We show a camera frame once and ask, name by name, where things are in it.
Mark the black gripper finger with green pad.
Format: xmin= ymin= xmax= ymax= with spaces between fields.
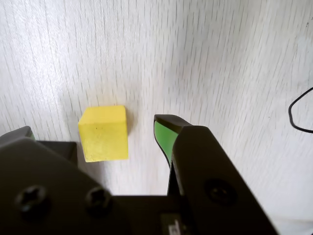
xmin=0 ymin=126 xmax=134 ymax=235
xmin=153 ymin=114 xmax=279 ymax=235

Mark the yellow wooden cube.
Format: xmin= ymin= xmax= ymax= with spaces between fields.
xmin=78 ymin=105 xmax=129 ymax=163

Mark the thin black cable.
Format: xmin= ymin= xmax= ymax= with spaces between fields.
xmin=288 ymin=87 xmax=313 ymax=134

